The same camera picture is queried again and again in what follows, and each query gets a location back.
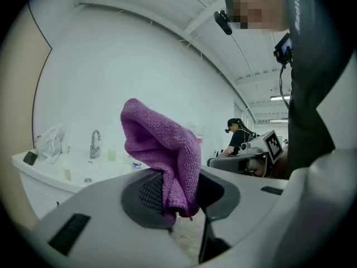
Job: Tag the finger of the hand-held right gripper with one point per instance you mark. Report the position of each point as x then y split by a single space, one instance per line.
228 163

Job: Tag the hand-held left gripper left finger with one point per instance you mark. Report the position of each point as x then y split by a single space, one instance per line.
106 205

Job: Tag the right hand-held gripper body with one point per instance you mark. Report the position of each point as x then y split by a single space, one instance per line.
259 152

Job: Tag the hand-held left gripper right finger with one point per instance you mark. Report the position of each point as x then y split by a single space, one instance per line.
245 202

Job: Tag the purple cloth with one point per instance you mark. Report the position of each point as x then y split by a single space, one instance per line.
161 149

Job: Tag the person's right forearm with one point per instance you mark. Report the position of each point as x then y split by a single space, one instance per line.
280 166

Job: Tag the ceiling strip light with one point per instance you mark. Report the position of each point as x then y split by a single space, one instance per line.
279 120
279 97

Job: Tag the white vanity countertop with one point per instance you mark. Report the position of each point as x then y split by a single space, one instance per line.
83 169

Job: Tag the clear bottle red label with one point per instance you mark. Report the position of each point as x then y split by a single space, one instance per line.
196 131

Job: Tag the pale yellow cup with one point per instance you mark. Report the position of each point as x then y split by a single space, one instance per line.
111 155

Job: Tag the clear bottle blue label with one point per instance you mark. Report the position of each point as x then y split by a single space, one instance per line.
136 164

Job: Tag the chrome faucet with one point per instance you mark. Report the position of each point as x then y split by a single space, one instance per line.
94 147

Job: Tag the white vanity cabinet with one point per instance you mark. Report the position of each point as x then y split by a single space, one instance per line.
42 194

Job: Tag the person's black shirt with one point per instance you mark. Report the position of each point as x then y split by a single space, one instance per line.
312 93

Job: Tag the white plastic bag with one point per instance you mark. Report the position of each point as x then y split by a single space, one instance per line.
50 145

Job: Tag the black phone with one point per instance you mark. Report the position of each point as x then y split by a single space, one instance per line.
30 158

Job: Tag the black chest device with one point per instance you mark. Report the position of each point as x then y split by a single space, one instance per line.
284 49

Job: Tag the person's head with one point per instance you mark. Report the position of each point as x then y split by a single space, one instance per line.
265 4

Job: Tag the black head camera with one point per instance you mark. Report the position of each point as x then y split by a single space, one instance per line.
223 22

